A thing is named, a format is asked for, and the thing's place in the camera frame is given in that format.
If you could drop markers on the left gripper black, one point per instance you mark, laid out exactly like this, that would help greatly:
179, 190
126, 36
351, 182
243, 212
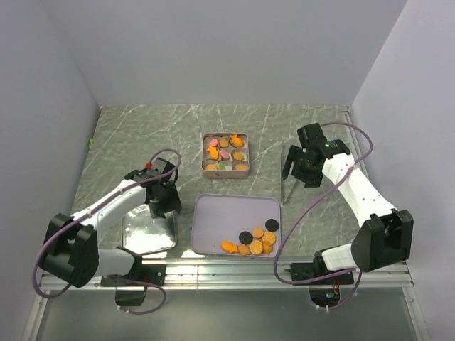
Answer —
173, 202

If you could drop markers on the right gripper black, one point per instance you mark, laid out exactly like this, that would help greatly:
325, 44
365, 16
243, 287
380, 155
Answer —
312, 180

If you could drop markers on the metal tongs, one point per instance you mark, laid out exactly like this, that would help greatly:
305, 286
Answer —
288, 181

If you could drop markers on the orange pineapple cookie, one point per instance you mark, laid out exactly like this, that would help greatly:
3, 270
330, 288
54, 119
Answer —
237, 141

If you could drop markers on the orange fish cookie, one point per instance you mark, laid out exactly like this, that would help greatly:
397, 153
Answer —
213, 153
229, 247

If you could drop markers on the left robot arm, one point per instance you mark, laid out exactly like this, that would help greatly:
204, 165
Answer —
71, 246

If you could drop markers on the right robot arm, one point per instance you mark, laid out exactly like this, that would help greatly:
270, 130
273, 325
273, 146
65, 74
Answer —
385, 233

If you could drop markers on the pink cookie tin box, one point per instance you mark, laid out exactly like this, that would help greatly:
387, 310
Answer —
229, 172

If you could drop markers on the black sandwich cookie right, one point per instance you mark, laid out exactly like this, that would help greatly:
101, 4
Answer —
272, 225

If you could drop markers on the black sandwich cookie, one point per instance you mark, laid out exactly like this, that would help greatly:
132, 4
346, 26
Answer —
272, 225
245, 237

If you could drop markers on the orange fish cookie bottom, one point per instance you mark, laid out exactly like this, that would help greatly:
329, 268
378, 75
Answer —
229, 247

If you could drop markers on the lilac plastic tray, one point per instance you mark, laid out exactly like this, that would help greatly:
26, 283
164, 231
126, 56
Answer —
222, 218

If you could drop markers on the orange waffle cookie right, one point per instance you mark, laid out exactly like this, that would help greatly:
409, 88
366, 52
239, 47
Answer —
269, 237

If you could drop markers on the orange round cookie tray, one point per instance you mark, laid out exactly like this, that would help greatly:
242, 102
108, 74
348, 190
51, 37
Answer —
257, 233

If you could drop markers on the black sandwich cookie centre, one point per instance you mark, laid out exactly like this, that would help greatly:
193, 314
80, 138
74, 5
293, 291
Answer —
245, 237

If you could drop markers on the orange round waffle cookie bottom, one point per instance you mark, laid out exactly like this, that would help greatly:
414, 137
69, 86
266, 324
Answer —
256, 247

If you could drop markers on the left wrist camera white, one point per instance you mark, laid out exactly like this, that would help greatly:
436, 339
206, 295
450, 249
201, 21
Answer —
158, 166

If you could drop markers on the aluminium rail frame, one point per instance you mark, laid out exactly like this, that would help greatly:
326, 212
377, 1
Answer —
218, 297

